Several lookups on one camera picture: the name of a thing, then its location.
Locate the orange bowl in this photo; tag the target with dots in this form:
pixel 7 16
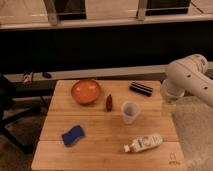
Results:
pixel 86 91

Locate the white ceramic cup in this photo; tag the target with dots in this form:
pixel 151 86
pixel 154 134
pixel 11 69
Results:
pixel 130 111

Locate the black striped case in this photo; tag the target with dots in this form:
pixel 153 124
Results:
pixel 142 89

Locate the striped item on ledge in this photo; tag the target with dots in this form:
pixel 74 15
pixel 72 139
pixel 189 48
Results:
pixel 28 77

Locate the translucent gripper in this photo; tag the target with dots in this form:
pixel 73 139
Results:
pixel 167 108

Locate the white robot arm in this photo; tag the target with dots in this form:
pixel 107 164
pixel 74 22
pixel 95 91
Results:
pixel 186 74

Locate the blue sponge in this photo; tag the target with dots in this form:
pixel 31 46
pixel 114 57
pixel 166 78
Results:
pixel 73 135

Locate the white lotion bottle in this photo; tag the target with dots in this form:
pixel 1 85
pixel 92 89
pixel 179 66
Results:
pixel 144 143

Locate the small black object on ledge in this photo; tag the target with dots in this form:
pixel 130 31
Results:
pixel 46 75

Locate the small red-brown bottle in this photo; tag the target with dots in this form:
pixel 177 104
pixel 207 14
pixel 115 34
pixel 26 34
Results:
pixel 109 103

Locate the black office chair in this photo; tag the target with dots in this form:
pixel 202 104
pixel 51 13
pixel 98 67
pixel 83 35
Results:
pixel 7 92

